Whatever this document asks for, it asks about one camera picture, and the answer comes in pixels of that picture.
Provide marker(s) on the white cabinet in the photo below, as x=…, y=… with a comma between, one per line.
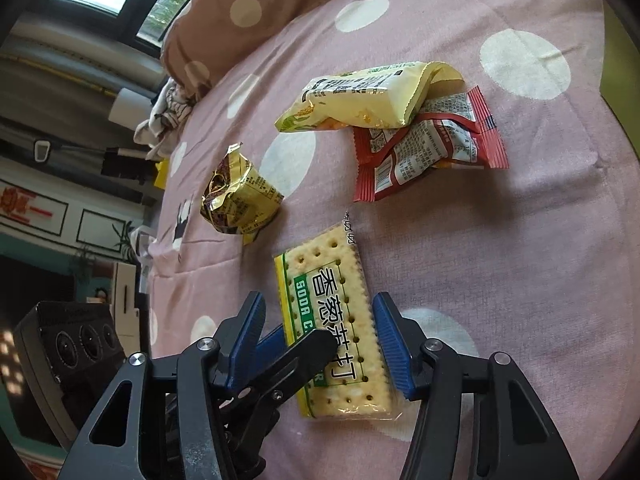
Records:
x=125, y=300

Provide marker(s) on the white paper roll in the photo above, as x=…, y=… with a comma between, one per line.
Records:
x=127, y=107

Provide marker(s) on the pink dotted pillow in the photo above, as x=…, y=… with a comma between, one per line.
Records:
x=260, y=25

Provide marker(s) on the green cardboard box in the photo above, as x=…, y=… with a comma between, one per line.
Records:
x=622, y=60

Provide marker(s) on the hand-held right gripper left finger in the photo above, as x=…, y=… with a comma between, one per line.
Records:
x=245, y=340

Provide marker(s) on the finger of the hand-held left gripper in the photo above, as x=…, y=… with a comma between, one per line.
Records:
x=272, y=340
x=300, y=360

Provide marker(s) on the white shopping bag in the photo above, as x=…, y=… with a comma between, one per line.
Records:
x=142, y=245

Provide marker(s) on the pale yellow snack packet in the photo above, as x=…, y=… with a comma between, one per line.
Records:
x=350, y=100

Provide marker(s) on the pink dotted bed sheet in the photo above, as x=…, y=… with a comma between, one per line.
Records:
x=500, y=260

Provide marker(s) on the framed red wall sign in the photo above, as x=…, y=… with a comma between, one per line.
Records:
x=25, y=205

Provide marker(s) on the red white snack packet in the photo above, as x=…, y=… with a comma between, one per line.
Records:
x=492, y=135
x=415, y=155

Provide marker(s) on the soda cracker packet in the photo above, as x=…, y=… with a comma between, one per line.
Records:
x=330, y=280

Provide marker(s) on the brown gold snack packet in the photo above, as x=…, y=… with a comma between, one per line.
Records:
x=240, y=200

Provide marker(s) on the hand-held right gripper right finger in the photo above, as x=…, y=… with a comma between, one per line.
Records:
x=395, y=350

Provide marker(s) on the green potted plant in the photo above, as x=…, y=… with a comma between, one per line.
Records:
x=85, y=260

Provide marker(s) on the striped white cloth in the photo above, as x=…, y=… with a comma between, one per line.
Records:
x=167, y=110

